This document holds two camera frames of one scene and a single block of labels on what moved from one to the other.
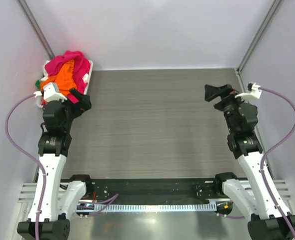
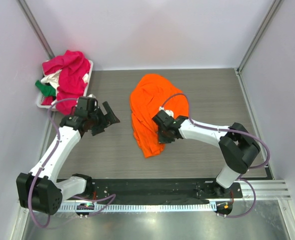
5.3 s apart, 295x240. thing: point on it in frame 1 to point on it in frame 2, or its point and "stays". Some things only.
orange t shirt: x=64 y=76 to x=151 y=92
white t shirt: x=46 y=77 to x=53 y=78
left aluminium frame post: x=24 y=7 stays
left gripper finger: x=76 y=95 to x=110 y=116
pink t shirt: x=81 y=67 stays
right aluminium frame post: x=240 y=67 stays
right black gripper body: x=231 y=91 to x=163 y=137
